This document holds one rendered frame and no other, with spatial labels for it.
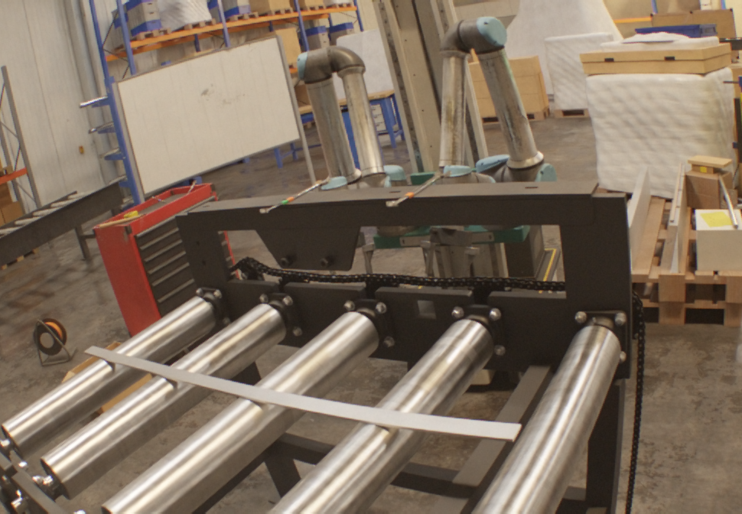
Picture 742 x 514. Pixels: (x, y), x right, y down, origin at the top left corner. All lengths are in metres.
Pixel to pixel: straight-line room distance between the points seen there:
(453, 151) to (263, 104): 4.29
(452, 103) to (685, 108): 2.49
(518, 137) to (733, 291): 1.38
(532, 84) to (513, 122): 7.28
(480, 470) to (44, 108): 11.44
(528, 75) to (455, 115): 7.34
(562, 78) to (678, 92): 5.32
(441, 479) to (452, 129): 1.17
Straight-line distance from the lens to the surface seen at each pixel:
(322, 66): 2.34
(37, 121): 11.89
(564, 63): 9.37
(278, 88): 6.29
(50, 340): 4.52
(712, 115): 4.32
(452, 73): 2.14
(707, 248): 2.87
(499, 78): 2.11
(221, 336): 1.51
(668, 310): 2.99
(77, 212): 6.59
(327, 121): 2.40
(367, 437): 0.98
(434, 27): 2.53
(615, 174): 4.73
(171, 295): 3.53
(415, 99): 2.58
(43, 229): 6.37
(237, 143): 6.11
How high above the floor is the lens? 1.49
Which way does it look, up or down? 19 degrees down
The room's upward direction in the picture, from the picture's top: 13 degrees counter-clockwise
